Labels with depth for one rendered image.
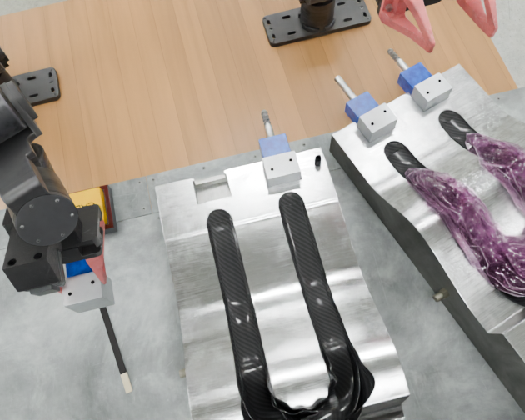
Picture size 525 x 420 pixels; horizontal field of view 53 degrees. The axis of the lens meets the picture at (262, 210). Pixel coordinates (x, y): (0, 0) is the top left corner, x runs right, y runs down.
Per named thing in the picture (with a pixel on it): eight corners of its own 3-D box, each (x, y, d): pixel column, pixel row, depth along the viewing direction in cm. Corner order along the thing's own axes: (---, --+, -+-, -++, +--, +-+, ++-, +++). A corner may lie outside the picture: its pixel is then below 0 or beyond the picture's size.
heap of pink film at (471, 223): (392, 178, 82) (402, 154, 75) (482, 125, 85) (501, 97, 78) (504, 322, 73) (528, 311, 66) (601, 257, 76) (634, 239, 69)
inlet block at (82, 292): (67, 223, 76) (52, 211, 70) (102, 215, 76) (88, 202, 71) (78, 313, 71) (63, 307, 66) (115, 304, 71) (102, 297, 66)
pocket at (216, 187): (195, 187, 83) (191, 177, 80) (227, 179, 84) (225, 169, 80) (200, 213, 82) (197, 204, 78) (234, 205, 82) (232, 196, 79)
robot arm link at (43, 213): (105, 212, 53) (34, 119, 44) (28, 262, 51) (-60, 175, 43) (72, 161, 61) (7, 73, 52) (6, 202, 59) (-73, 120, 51)
